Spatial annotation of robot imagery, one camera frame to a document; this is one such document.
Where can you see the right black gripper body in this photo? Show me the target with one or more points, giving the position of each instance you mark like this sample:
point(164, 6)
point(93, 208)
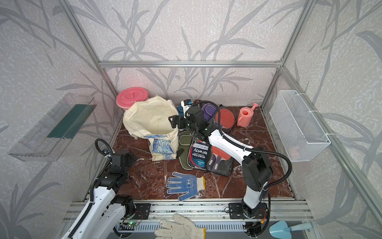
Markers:
point(193, 128)

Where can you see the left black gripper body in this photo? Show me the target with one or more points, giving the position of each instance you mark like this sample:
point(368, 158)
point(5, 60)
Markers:
point(130, 162)

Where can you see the purple paddle case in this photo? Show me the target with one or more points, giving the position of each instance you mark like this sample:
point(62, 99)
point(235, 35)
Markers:
point(209, 110)

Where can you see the olive green paddle case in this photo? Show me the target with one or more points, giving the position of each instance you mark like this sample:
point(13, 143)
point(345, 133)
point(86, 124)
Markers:
point(185, 141)

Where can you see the cream canvas tote bag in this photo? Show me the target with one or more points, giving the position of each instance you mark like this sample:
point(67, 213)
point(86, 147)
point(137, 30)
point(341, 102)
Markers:
point(150, 120)

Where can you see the Deerway ping pong set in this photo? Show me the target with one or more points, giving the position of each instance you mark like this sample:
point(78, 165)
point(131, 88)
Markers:
point(199, 155)

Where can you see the blue paddle case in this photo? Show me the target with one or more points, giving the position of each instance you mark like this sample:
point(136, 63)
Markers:
point(180, 109)

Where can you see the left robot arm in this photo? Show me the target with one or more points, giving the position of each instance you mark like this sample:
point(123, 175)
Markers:
point(105, 208)

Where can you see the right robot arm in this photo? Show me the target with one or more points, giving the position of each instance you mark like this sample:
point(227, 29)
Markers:
point(256, 166)

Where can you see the pink watering can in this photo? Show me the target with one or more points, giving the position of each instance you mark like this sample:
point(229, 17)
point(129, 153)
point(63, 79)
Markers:
point(245, 115)

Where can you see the pink bucket with lid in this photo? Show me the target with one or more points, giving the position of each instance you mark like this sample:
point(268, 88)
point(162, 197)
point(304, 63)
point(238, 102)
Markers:
point(128, 97)

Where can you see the blue dotted work glove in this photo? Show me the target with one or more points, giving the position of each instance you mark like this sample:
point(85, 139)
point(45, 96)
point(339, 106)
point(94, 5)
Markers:
point(187, 186)

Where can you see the white knit work glove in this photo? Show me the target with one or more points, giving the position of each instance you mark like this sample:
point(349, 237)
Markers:
point(180, 228)

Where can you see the light blue garden trowel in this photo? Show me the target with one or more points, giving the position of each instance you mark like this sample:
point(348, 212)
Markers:
point(281, 230)

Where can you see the clear acrylic wall shelf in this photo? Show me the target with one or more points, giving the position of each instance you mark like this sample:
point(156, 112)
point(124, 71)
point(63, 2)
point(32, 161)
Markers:
point(46, 141)

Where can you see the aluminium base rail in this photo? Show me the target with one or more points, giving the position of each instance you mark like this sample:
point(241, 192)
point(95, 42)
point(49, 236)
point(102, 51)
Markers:
point(217, 210)

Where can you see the white wire mesh basket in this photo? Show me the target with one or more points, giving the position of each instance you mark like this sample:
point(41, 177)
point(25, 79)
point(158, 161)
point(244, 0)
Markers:
point(300, 132)

